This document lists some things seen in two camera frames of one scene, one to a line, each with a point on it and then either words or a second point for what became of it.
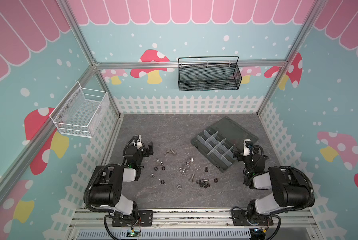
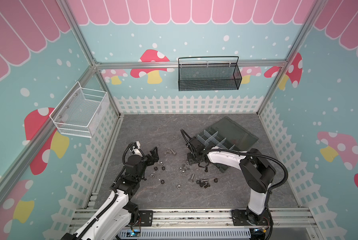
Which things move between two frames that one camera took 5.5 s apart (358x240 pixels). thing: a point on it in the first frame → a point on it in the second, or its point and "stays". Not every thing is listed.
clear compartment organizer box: [217, 143] stays
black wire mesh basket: [209, 77] stays
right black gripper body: [252, 151] → [192, 147]
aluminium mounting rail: [196, 219] stays
